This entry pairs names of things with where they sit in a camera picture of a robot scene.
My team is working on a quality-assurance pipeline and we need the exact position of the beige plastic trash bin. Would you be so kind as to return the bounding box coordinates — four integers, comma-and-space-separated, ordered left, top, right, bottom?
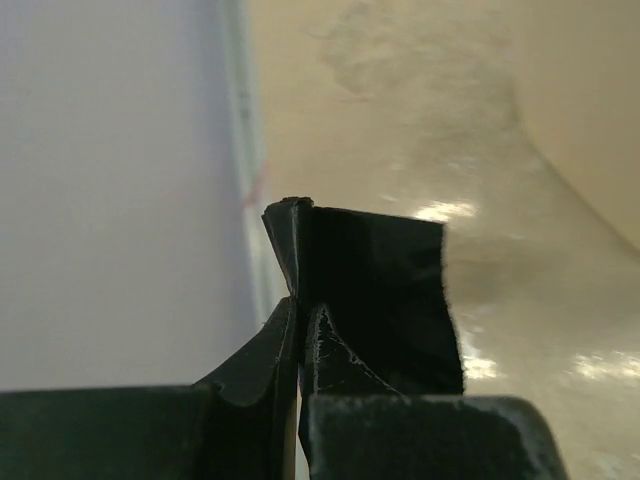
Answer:
511, 1, 639, 247

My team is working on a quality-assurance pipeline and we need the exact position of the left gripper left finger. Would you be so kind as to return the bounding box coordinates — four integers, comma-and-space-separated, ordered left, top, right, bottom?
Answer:
192, 297, 298, 479

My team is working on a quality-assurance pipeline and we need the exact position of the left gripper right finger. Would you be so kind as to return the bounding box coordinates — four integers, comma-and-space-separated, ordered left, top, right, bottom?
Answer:
299, 305, 413, 479

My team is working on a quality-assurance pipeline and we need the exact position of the black trash bag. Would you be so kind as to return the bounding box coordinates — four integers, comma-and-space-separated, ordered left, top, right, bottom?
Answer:
262, 197, 465, 395

